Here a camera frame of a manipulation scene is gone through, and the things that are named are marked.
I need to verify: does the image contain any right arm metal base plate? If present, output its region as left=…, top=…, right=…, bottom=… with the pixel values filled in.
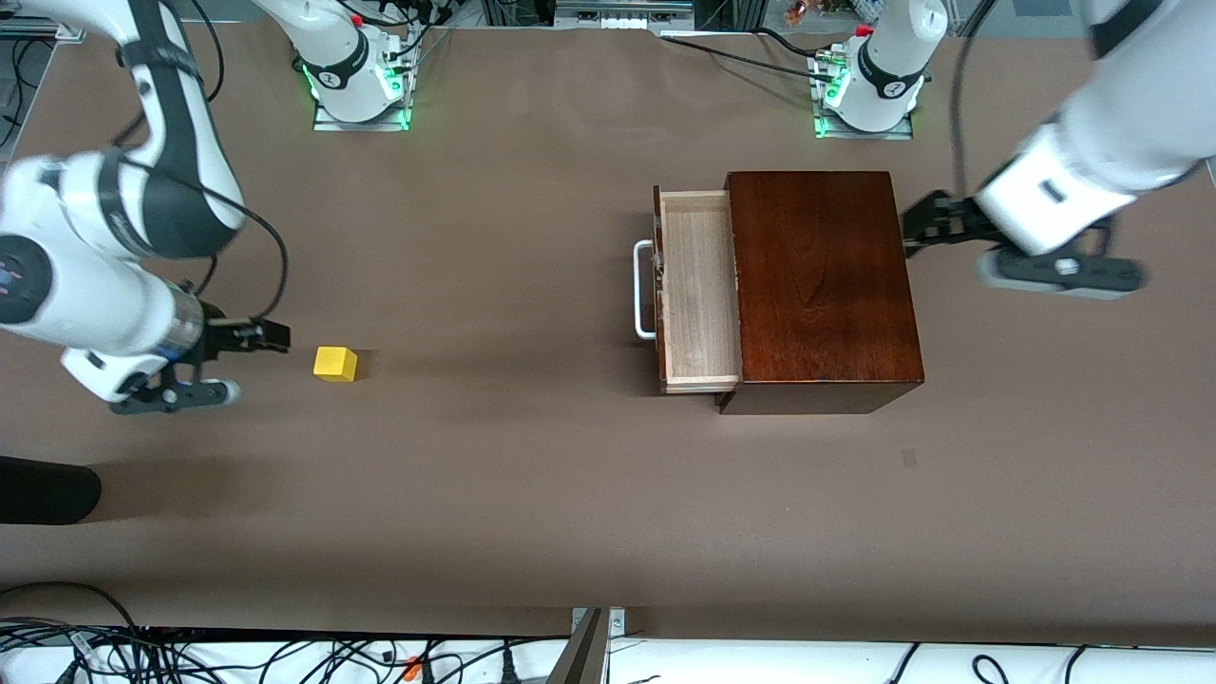
left=312, top=93, right=412, bottom=133

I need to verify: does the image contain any aluminium frame profile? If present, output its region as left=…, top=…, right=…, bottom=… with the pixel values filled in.
left=0, top=14, right=86, bottom=44

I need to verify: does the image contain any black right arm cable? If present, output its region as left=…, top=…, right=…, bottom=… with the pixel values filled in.
left=114, top=152, right=289, bottom=324

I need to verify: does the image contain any black cylindrical object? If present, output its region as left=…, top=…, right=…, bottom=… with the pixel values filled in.
left=0, top=455, right=103, bottom=526

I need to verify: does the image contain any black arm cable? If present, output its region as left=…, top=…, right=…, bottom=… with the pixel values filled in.
left=950, top=24, right=989, bottom=200
left=114, top=152, right=289, bottom=324

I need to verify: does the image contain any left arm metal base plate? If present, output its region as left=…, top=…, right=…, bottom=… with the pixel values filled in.
left=813, top=104, right=915, bottom=142

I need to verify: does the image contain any long black table cable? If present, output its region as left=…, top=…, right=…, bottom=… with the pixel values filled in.
left=660, top=33, right=827, bottom=82

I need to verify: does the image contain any metal table bracket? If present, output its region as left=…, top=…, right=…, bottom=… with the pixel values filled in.
left=546, top=606, right=628, bottom=684

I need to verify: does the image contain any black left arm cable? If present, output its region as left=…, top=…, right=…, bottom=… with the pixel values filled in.
left=950, top=24, right=989, bottom=200

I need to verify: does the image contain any dark brown wooden drawer case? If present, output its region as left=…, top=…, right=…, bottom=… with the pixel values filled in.
left=719, top=171, right=925, bottom=416

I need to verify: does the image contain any yellow block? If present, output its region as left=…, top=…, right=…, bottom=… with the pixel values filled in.
left=313, top=346, right=359, bottom=384

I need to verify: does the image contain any black looping cable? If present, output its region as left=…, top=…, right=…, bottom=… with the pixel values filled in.
left=0, top=581, right=143, bottom=684

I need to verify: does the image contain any wooden drawer with white handle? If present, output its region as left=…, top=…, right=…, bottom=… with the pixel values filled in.
left=634, top=185, right=744, bottom=396

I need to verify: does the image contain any grey power strip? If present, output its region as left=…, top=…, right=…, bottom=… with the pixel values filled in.
left=554, top=0, right=696, bottom=31

